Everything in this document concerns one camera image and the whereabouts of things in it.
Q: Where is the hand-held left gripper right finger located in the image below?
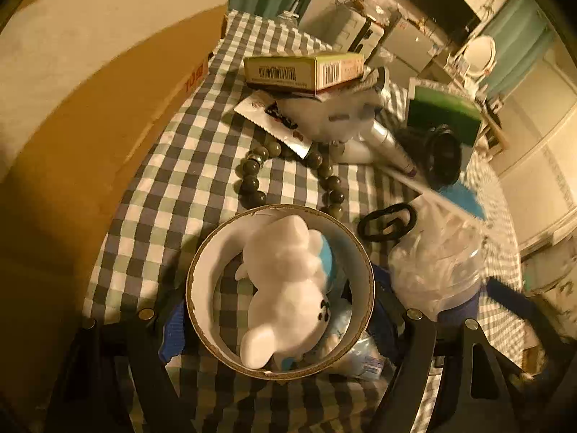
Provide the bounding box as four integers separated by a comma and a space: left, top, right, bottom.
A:
367, 275, 535, 433

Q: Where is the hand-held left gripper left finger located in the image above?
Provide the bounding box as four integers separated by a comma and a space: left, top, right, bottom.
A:
45, 300, 199, 433

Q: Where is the cardboard tape ring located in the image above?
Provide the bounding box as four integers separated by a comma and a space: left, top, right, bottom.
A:
186, 204, 376, 380

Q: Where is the white plush toy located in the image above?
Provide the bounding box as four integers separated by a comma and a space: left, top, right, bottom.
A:
237, 214, 345, 371

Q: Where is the small clear wrapped packet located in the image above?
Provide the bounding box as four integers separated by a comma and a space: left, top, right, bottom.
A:
325, 302, 388, 380

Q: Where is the clear plastic bag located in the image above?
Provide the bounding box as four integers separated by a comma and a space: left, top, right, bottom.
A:
388, 194, 488, 321

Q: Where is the blue round lid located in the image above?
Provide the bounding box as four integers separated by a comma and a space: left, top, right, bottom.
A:
444, 180, 485, 222

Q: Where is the checked bed sheet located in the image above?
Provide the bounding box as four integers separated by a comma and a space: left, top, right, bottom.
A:
83, 9, 526, 433

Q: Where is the black round jar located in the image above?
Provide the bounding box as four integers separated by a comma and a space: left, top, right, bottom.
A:
421, 124, 465, 185

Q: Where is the silver tube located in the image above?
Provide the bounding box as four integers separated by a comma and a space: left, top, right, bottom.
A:
361, 117, 418, 176

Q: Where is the white crumpled pouch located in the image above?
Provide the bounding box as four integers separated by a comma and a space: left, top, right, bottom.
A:
282, 90, 384, 145

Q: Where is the wooden chair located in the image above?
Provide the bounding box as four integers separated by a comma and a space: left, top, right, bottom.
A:
480, 104, 510, 152

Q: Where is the green book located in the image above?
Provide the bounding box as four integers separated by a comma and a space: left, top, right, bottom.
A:
406, 76, 485, 149

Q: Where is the white louvered wardrobe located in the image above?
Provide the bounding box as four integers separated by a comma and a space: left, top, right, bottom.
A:
487, 49, 577, 253

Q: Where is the silver snack packet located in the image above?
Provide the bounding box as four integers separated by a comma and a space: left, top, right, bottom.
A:
234, 92, 313, 159

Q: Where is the large cardboard box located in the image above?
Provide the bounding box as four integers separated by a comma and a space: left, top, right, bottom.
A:
0, 0, 228, 416

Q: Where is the yellow carton with barcode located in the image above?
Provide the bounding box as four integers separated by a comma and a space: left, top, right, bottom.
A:
243, 52, 365, 95

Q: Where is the grey fridge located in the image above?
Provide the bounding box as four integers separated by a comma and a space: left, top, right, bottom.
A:
383, 22, 445, 73

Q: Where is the white oval mirror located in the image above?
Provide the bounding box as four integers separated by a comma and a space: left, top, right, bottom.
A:
464, 36, 497, 77

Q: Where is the white suitcase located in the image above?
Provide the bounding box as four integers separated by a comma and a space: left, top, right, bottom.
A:
334, 4, 386, 55

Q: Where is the black television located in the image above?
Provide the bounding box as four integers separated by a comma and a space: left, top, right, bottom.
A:
390, 0, 483, 46

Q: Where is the black hair tie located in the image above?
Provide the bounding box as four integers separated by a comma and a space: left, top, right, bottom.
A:
358, 203, 418, 242

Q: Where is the dark green bead string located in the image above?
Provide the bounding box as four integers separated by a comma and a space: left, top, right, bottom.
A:
238, 137, 348, 224

